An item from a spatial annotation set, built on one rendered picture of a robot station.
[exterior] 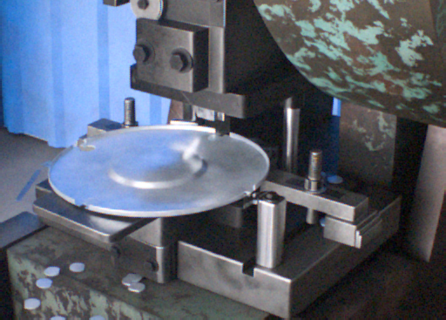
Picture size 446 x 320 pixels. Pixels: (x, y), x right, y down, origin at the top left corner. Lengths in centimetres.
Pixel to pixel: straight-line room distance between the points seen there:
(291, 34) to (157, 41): 40
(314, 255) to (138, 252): 23
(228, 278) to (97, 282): 18
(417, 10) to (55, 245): 79
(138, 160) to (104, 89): 181
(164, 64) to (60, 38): 198
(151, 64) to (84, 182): 17
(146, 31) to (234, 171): 21
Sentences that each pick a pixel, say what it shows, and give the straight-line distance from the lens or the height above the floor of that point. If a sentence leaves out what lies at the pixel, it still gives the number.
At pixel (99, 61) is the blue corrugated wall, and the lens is 311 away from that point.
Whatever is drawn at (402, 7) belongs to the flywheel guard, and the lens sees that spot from 79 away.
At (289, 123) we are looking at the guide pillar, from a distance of 140.
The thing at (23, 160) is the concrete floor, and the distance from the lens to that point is 334.
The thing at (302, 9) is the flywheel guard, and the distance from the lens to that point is 86.
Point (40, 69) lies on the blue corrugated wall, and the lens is 335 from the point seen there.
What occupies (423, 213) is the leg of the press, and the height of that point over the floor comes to 66.
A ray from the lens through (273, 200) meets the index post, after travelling 121.
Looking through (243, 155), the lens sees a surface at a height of 79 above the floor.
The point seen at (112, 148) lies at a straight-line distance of 139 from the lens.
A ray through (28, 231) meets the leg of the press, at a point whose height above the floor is 64.
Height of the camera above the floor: 133
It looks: 24 degrees down
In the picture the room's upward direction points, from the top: straight up
